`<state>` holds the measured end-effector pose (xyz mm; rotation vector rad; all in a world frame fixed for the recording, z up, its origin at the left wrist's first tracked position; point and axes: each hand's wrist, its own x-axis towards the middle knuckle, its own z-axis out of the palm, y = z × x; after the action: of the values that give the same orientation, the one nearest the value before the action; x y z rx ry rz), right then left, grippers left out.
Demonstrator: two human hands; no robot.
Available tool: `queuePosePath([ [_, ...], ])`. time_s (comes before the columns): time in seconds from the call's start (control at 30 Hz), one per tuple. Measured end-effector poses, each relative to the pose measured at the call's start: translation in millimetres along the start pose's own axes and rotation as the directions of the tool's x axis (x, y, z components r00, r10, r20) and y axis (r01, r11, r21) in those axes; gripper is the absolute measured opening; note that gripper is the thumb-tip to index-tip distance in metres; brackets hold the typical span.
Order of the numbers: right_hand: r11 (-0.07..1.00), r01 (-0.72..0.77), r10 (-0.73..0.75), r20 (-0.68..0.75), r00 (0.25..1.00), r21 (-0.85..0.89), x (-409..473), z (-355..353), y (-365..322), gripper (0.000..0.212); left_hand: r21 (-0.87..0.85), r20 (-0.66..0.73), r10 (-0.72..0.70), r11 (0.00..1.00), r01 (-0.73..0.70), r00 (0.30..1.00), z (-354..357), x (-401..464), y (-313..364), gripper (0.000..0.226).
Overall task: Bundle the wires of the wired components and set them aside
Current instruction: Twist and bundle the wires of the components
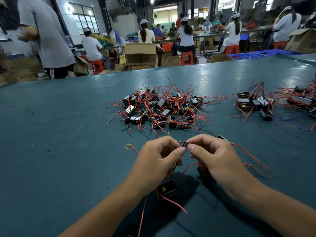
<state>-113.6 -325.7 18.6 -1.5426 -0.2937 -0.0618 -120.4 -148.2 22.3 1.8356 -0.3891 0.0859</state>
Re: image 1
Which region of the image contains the person's right hand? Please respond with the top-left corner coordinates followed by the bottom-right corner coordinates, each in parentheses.
top-left (186, 134), bottom-right (253, 197)

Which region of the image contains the person's left hand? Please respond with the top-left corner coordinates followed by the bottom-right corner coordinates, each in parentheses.
top-left (127, 136), bottom-right (187, 197)

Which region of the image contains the central pile of wired modules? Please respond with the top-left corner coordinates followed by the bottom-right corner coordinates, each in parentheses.
top-left (108, 81), bottom-right (213, 136)

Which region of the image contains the person's right forearm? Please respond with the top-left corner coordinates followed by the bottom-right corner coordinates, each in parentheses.
top-left (239, 177), bottom-right (316, 237)

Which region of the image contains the person's left forearm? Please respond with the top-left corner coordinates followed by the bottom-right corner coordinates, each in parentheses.
top-left (58, 182), bottom-right (146, 237)

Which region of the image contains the yellow rubber band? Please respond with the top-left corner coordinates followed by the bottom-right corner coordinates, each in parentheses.
top-left (125, 144), bottom-right (140, 154)

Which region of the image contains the shallow cardboard box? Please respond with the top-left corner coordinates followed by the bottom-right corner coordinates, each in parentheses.
top-left (209, 54), bottom-right (234, 63)

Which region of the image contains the low cardboard box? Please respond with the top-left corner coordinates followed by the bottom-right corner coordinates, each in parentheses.
top-left (162, 55), bottom-right (182, 67)

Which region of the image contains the blue plastic crate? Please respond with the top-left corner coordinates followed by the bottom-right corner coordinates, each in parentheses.
top-left (228, 53), bottom-right (262, 60)
top-left (253, 49), bottom-right (299, 57)

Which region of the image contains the large closed cardboard box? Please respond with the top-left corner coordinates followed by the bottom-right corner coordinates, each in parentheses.
top-left (124, 43), bottom-right (158, 66)

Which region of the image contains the open cardboard box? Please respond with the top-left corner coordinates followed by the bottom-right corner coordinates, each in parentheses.
top-left (73, 56), bottom-right (91, 76)

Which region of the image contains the tilted cardboard box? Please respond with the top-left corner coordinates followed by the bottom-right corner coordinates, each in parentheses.
top-left (285, 28), bottom-right (316, 53)

